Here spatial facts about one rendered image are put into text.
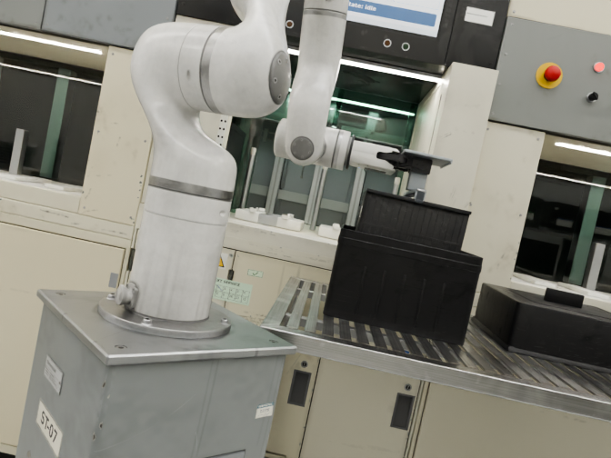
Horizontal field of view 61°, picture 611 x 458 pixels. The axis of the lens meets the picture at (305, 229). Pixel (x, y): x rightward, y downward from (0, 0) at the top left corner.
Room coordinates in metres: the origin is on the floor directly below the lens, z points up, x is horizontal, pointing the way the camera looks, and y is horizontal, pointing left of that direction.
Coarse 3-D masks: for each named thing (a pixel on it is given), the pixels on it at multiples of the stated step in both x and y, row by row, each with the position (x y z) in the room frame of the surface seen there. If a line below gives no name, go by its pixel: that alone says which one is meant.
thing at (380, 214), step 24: (384, 192) 1.01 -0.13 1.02; (408, 192) 1.13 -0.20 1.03; (360, 216) 1.02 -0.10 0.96; (384, 216) 1.02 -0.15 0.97; (408, 216) 1.01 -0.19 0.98; (432, 216) 1.01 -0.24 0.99; (456, 216) 1.01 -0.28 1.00; (408, 240) 1.01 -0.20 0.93; (432, 240) 1.01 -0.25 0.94; (456, 240) 1.01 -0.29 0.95
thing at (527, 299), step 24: (504, 288) 1.24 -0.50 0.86; (552, 288) 1.15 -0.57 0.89; (480, 312) 1.25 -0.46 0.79; (504, 312) 1.08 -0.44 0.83; (528, 312) 1.01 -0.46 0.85; (552, 312) 1.01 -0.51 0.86; (576, 312) 1.05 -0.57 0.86; (600, 312) 1.15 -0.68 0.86; (504, 336) 1.05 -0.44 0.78; (528, 336) 1.01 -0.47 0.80; (552, 336) 1.01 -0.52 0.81; (576, 336) 1.01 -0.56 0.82; (600, 336) 1.00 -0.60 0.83; (552, 360) 1.00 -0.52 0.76; (576, 360) 1.00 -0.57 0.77; (600, 360) 1.00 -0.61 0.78
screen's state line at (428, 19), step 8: (352, 0) 1.43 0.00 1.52; (360, 0) 1.43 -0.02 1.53; (352, 8) 1.43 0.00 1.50; (360, 8) 1.43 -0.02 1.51; (368, 8) 1.43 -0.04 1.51; (376, 8) 1.43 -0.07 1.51; (384, 8) 1.43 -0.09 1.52; (392, 8) 1.43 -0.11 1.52; (400, 8) 1.42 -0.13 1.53; (384, 16) 1.43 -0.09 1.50; (392, 16) 1.43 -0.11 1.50; (400, 16) 1.42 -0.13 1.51; (408, 16) 1.42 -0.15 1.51; (416, 16) 1.42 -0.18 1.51; (424, 16) 1.42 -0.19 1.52; (432, 16) 1.42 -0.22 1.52; (424, 24) 1.42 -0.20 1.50; (432, 24) 1.42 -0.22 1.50
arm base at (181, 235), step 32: (160, 192) 0.70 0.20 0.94; (160, 224) 0.69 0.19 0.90; (192, 224) 0.69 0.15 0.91; (224, 224) 0.74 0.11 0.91; (160, 256) 0.69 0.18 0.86; (192, 256) 0.70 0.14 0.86; (128, 288) 0.70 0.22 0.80; (160, 288) 0.69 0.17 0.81; (192, 288) 0.70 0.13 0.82; (128, 320) 0.66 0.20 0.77; (160, 320) 0.69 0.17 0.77; (192, 320) 0.71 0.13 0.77; (224, 320) 0.74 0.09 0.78
